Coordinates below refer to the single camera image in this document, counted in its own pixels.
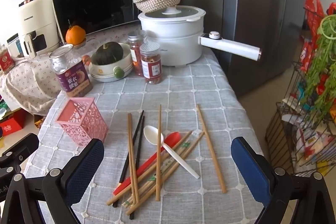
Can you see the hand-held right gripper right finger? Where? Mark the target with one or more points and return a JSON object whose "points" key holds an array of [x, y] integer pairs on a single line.
{"points": [[252, 174]]}

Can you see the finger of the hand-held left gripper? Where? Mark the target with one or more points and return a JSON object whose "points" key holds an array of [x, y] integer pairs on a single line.
{"points": [[23, 145]]}

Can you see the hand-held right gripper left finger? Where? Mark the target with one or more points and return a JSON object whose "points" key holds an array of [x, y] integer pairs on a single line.
{"points": [[84, 171]]}

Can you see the pink perforated utensil holder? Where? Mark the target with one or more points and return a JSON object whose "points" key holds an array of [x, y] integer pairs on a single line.
{"points": [[78, 119]]}

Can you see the black chopstick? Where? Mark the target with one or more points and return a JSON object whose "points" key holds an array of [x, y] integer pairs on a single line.
{"points": [[140, 150], [136, 132]]}

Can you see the wooden chopstick green label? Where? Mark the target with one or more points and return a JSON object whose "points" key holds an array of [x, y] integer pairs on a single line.
{"points": [[185, 145], [173, 165]]}

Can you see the white ceramic spoon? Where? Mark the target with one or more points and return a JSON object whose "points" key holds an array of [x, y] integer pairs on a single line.
{"points": [[153, 134]]}

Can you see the red plastic spoon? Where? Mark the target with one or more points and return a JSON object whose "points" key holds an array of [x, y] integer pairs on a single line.
{"points": [[172, 138]]}

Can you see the red box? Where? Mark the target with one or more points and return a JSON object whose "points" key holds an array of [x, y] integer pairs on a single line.
{"points": [[11, 125]]}

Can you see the green foil packet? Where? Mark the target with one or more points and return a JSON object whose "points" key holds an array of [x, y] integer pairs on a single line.
{"points": [[3, 109]]}

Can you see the clear jar purple label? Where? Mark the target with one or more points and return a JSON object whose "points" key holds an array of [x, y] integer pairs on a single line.
{"points": [[73, 77]]}

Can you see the white teal box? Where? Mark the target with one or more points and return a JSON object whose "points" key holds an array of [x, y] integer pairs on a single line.
{"points": [[14, 45]]}

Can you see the grey checked tablecloth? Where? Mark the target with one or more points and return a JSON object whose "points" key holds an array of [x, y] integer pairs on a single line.
{"points": [[183, 87]]}

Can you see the dark green squash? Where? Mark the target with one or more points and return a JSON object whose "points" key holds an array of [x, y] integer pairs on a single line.
{"points": [[107, 53]]}

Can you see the orange citrus fruit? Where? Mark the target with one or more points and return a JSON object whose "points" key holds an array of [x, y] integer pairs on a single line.
{"points": [[75, 35]]}

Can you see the cream air fryer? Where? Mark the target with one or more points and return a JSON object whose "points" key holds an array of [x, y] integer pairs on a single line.
{"points": [[36, 19]]}

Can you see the short clear spice jar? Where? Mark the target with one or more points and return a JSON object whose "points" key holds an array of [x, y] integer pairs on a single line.
{"points": [[151, 64]]}

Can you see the tall clear spice jar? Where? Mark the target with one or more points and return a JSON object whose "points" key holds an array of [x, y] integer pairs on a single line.
{"points": [[136, 50]]}

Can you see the green leafy vegetable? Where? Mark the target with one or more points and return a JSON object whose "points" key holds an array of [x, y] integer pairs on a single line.
{"points": [[325, 56]]}

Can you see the white electric pot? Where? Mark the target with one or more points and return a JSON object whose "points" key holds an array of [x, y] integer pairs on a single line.
{"points": [[178, 43]]}

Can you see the black microwave oven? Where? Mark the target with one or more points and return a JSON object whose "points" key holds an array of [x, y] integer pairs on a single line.
{"points": [[99, 3]]}

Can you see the grey refrigerator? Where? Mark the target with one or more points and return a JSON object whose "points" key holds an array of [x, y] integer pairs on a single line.
{"points": [[249, 3]]}

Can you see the glass pot lid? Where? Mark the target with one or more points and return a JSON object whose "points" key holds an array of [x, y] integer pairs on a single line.
{"points": [[189, 12]]}

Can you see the red plastic bag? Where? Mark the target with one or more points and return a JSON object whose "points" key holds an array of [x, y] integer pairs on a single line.
{"points": [[313, 11]]}

